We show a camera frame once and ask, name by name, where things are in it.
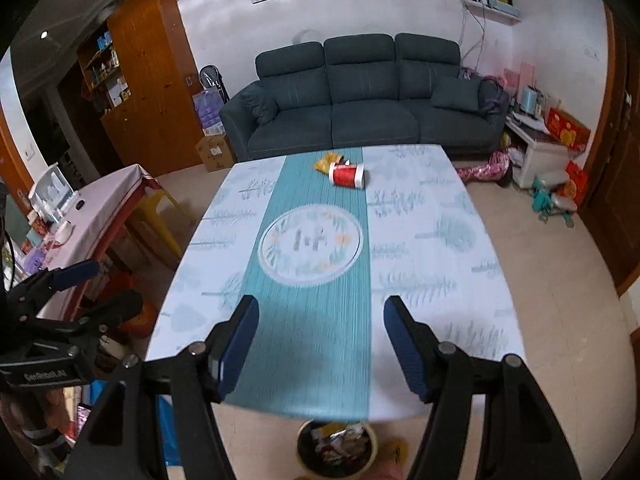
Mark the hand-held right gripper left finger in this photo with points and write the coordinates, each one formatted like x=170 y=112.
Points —
x=235 y=352

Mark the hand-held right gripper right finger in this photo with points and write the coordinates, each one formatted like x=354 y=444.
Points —
x=407 y=355

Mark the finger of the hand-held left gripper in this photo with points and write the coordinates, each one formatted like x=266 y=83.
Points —
x=122 y=307
x=75 y=272

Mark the round bin with black liner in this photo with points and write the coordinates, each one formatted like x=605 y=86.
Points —
x=336 y=447

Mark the red paper cup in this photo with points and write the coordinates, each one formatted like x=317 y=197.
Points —
x=348 y=175

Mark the yellow snack packet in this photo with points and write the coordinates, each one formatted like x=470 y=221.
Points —
x=327 y=162

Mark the red bucket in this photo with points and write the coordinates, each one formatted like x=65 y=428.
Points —
x=137 y=322

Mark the white cup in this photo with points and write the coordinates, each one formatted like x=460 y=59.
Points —
x=65 y=232

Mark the side table with pink cloth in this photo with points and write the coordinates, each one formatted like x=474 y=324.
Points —
x=100 y=210

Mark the white plastic rack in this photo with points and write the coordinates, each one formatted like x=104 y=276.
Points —
x=50 y=192

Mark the yellow plastic stool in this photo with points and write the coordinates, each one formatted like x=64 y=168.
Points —
x=160 y=220

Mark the yellow slipper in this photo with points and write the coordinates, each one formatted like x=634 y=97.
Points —
x=398 y=450

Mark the table with patterned cloth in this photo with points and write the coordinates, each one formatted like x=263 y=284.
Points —
x=425 y=260

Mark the blue plastic bag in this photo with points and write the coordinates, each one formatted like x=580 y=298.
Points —
x=165 y=430

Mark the person's right leg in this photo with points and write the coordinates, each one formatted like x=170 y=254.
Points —
x=390 y=472

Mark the brown cardboard box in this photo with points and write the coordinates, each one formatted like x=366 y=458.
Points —
x=215 y=152

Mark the pink foil wrap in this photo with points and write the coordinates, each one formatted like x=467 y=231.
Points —
x=485 y=169

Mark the wooden wardrobe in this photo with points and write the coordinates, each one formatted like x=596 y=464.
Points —
x=150 y=85

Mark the shelf of small boxes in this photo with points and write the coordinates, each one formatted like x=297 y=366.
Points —
x=105 y=70

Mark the stack of purple packs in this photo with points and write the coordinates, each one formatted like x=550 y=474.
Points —
x=209 y=111

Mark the teal toy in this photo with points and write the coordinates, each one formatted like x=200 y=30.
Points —
x=555 y=200

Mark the white side cabinet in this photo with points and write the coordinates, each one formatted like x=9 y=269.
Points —
x=530 y=152

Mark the red gift bag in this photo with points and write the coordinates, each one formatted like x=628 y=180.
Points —
x=576 y=182

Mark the round dark teal cushion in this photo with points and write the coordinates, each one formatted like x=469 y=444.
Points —
x=264 y=105

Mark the dark teal sofa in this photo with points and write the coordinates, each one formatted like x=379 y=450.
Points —
x=360 y=110

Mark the square dark teal cushion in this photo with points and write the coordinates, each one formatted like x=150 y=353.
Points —
x=456 y=92

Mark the purple bag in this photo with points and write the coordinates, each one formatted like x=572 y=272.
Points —
x=487 y=92

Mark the red gift box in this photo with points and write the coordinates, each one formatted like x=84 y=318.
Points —
x=567 y=129

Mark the light blue canister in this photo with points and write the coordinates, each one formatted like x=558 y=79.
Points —
x=531 y=100

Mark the wooden door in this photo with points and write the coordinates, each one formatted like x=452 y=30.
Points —
x=615 y=160

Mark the pink board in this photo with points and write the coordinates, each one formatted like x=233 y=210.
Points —
x=520 y=77

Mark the wall socket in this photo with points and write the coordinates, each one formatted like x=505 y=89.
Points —
x=592 y=53

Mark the white wall shelf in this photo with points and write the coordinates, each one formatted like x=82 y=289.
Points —
x=495 y=10

